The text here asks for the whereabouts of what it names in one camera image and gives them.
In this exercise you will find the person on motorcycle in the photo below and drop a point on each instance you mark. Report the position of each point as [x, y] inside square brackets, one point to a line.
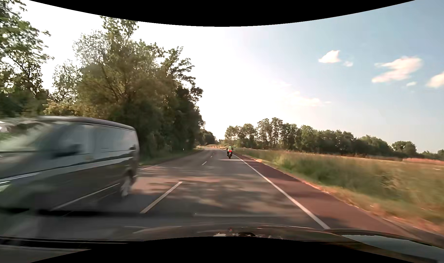
[229, 150]

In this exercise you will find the grey asphalt road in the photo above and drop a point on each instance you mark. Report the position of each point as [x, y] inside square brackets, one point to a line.
[222, 190]

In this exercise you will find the grass verge under trees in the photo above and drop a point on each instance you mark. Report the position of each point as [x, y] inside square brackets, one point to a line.
[167, 156]

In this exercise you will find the road markings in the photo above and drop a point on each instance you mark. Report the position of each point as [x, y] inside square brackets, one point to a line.
[286, 194]

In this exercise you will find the row of roadside trees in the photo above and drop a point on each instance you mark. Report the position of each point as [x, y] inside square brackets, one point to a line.
[134, 95]

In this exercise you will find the distant line of trees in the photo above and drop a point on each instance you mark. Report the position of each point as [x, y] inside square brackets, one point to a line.
[317, 140]

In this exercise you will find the car's own bonnet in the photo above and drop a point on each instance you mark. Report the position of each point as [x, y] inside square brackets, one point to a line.
[266, 235]

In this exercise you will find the dry grass field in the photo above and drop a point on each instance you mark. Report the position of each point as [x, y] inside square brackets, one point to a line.
[372, 182]

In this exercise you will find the dark grey van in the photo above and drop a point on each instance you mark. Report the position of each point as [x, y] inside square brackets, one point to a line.
[61, 164]

